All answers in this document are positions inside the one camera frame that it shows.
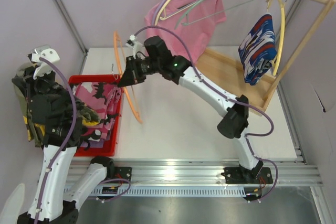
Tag green yellow camouflage trousers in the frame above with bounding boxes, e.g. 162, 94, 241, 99
12, 63, 100, 148

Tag orange hanger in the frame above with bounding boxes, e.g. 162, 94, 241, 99
113, 30, 143, 124

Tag pink camouflage trousers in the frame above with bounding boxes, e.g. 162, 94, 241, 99
72, 82, 121, 142

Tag mint green hanger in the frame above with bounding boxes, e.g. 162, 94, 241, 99
174, 0, 264, 29

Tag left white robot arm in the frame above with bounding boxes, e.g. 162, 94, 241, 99
12, 74, 115, 223

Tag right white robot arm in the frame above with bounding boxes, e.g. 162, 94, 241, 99
119, 35, 263, 183

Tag cream hanger right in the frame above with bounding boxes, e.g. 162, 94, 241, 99
266, 0, 286, 76

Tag red plastic bin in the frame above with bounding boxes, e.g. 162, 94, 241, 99
69, 74, 123, 157

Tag pink t-shirt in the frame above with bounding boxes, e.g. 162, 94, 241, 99
157, 0, 226, 62

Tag wooden clothes rack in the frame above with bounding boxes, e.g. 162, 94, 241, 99
197, 0, 335, 112

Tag blue red white shorts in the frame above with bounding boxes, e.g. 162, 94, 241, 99
238, 13, 277, 86

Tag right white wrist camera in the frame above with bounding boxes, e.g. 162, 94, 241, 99
125, 35, 143, 57

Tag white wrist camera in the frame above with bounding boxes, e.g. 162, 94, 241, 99
125, 35, 143, 57
27, 45, 60, 80

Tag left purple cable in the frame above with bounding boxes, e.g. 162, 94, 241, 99
33, 57, 131, 224

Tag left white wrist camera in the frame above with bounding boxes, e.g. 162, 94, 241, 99
27, 45, 60, 80

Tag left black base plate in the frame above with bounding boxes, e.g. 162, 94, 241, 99
107, 166, 132, 181

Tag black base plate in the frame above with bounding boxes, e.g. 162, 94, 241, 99
221, 167, 274, 185
107, 166, 132, 181

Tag aluminium mounting rail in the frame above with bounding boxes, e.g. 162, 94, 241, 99
36, 158, 323, 188

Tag white slotted cable duct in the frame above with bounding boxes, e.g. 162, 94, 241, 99
62, 186, 249, 197

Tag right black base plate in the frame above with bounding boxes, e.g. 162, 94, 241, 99
221, 167, 274, 185

